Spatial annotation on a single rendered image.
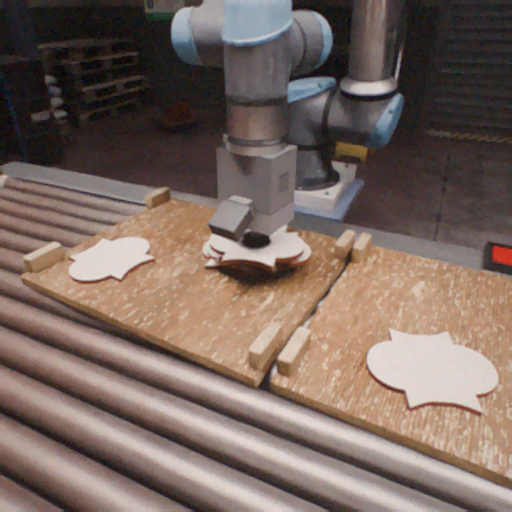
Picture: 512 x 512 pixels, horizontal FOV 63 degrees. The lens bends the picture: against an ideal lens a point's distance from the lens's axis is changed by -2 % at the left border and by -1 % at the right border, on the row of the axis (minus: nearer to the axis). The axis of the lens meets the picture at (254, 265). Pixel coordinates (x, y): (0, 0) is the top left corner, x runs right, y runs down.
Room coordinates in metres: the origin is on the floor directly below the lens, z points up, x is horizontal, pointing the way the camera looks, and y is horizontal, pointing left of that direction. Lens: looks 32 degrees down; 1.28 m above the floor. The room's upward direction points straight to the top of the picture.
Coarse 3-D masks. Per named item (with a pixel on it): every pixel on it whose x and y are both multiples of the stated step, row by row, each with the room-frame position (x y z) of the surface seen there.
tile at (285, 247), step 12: (216, 240) 0.54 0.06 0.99; (228, 240) 0.54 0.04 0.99; (240, 240) 0.54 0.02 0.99; (276, 240) 0.54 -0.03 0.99; (288, 240) 0.54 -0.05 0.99; (300, 240) 0.54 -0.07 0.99; (216, 252) 0.51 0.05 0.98; (228, 252) 0.50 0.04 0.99; (240, 252) 0.50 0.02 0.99; (252, 252) 0.50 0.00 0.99; (264, 252) 0.50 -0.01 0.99; (276, 252) 0.50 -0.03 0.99; (288, 252) 0.50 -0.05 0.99; (300, 252) 0.51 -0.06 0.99; (264, 264) 0.48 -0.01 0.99
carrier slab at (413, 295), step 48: (336, 288) 0.49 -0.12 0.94; (384, 288) 0.49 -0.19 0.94; (432, 288) 0.49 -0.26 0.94; (480, 288) 0.49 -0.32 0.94; (336, 336) 0.39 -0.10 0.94; (384, 336) 0.39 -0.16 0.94; (480, 336) 0.39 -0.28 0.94; (288, 384) 0.31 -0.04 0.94; (336, 384) 0.31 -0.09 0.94; (384, 432) 0.26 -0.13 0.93; (432, 432) 0.25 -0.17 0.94; (480, 432) 0.25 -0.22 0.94
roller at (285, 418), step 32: (0, 320) 0.46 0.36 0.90; (32, 320) 0.44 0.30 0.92; (64, 320) 0.44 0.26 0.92; (96, 352) 0.39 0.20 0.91; (128, 352) 0.38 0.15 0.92; (160, 384) 0.34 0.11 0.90; (192, 384) 0.33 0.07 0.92; (224, 384) 0.33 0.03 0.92; (256, 416) 0.29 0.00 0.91; (288, 416) 0.29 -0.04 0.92; (320, 416) 0.28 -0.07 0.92; (320, 448) 0.26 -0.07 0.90; (352, 448) 0.25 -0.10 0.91; (384, 448) 0.25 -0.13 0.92; (416, 480) 0.22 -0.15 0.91; (448, 480) 0.22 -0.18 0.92; (480, 480) 0.21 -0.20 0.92
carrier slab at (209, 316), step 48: (96, 240) 0.63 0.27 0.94; (192, 240) 0.63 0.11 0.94; (336, 240) 0.63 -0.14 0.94; (48, 288) 0.49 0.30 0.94; (96, 288) 0.49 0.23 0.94; (144, 288) 0.49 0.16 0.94; (192, 288) 0.49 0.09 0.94; (240, 288) 0.49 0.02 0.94; (288, 288) 0.49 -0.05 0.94; (144, 336) 0.40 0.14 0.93; (192, 336) 0.39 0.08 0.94; (240, 336) 0.39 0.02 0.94; (288, 336) 0.39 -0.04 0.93
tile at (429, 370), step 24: (408, 336) 0.38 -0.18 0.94; (432, 336) 0.38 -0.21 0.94; (384, 360) 0.34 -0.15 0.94; (408, 360) 0.34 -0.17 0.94; (432, 360) 0.34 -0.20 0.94; (456, 360) 0.34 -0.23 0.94; (480, 360) 0.34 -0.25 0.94; (384, 384) 0.31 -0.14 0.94; (408, 384) 0.30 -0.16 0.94; (432, 384) 0.30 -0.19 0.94; (456, 384) 0.30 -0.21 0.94; (480, 384) 0.30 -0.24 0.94; (408, 408) 0.28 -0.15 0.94; (480, 408) 0.27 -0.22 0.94
